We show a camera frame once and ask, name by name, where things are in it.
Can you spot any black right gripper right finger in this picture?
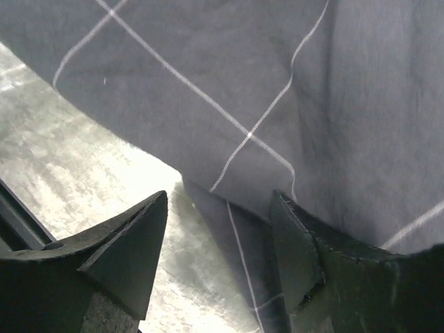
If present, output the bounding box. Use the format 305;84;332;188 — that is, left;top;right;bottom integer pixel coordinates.
270;191;443;333

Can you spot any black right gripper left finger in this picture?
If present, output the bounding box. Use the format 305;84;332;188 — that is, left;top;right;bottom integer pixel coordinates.
1;191;168;332

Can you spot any dark grey checked pillowcase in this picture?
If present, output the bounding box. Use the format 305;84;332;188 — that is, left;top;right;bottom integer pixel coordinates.
1;1;443;332

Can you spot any black base beam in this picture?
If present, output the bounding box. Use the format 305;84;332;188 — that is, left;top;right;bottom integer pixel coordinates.
0;180;56;253

